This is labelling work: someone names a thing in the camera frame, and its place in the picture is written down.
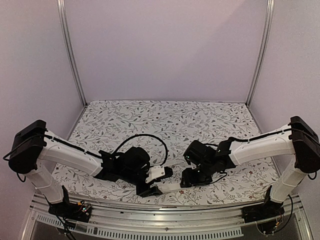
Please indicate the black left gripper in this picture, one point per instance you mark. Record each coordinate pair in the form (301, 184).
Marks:
(147, 191)

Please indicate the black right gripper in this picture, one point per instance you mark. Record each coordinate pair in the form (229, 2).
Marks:
(189, 180)

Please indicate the white remote control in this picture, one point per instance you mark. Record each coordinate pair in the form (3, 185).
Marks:
(168, 188)

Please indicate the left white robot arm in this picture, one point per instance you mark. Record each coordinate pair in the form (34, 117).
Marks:
(35, 144)

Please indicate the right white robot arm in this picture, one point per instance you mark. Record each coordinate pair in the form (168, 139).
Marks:
(295, 138)

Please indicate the floral patterned table mat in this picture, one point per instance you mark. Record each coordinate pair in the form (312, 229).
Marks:
(165, 129)

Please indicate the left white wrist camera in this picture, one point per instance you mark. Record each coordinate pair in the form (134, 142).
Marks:
(157, 173)

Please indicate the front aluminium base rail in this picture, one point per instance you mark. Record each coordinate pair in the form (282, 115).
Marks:
(116, 220)

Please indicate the right aluminium frame post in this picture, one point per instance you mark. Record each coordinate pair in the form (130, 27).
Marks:
(262, 51)

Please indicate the aluminium frame post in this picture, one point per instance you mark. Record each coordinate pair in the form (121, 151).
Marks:
(262, 51)
(61, 7)

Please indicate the left aluminium frame post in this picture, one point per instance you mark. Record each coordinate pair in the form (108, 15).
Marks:
(61, 7)

